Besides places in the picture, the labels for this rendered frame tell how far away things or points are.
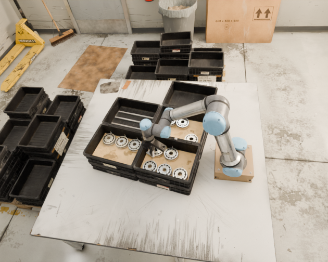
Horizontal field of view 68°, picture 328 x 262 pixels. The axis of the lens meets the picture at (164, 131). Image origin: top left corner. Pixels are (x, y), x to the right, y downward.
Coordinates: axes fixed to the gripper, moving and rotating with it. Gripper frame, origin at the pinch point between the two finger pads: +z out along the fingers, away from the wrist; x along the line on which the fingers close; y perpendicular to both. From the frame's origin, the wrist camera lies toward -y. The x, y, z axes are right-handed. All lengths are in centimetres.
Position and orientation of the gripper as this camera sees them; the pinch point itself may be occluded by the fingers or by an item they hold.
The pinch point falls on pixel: (155, 153)
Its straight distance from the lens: 179.1
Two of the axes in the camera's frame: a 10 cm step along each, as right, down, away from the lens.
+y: -9.0, -2.7, 3.3
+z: 1.0, 6.1, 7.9
